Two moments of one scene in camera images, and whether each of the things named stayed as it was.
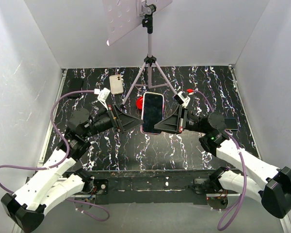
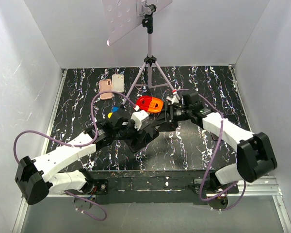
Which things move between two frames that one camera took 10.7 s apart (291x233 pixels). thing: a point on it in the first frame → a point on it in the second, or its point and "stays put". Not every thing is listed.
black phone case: (75, 85) → (141, 139)
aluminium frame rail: (63, 73) stays put
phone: (116, 82) stays put
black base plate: (168, 187) stays put
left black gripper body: (101, 123) → (122, 134)
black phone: (152, 112) → (105, 85)
